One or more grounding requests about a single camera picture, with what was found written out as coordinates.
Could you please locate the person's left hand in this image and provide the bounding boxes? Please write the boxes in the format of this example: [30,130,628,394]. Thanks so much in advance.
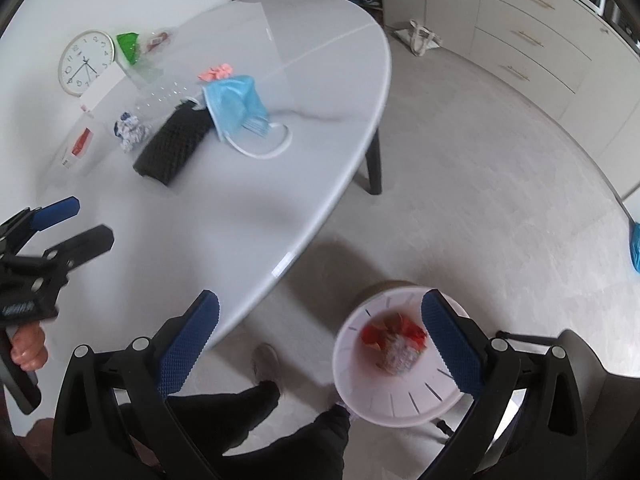
[11,323,49,372]

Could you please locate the blue plastic bag on floor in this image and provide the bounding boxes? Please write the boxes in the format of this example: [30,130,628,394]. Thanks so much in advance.
[629,222,640,273]

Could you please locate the grey printed plastic bag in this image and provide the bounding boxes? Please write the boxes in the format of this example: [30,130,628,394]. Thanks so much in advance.
[376,338,424,376]

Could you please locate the round white wall clock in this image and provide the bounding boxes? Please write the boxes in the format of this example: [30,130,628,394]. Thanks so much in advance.
[58,29,116,96]

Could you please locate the black foam net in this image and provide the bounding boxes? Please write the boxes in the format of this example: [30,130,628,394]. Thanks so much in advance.
[134,101,214,186]

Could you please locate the pink paper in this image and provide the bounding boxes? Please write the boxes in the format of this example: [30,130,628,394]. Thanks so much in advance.
[198,63,233,82]

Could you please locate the beige drawer cabinet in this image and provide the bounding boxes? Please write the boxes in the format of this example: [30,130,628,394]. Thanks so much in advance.
[470,0,640,137]

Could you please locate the green plastic bag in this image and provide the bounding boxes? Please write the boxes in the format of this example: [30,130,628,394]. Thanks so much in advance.
[116,32,140,66]

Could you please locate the red paper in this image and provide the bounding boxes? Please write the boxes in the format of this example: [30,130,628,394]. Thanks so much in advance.
[359,324,386,351]

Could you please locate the red snack packet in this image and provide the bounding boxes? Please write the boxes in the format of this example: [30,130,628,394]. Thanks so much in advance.
[145,30,172,52]

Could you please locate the pink white trash bin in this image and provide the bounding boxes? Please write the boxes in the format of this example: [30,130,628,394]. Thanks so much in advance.
[332,281,463,428]

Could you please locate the blue surgical mask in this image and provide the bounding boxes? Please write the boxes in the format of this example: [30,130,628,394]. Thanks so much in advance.
[203,76,293,160]

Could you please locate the clear plastic bottle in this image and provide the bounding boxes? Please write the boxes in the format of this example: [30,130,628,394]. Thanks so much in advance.
[127,75,205,124]

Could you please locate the red torn cardboard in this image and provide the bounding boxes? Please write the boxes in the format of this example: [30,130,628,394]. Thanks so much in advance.
[383,313,427,351]

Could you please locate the person's black trouser legs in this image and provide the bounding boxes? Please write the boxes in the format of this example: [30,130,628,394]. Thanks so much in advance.
[134,378,352,480]

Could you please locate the white tote bag on floor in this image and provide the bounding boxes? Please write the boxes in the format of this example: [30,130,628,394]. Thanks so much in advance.
[393,20,442,58]

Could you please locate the white card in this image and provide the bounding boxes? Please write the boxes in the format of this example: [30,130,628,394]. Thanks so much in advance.
[79,62,126,113]

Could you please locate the white printed paper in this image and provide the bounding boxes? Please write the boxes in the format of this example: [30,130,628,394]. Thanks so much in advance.
[115,120,149,153]

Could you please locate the red white small box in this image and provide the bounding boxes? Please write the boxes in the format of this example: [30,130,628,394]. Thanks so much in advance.
[61,128,93,168]

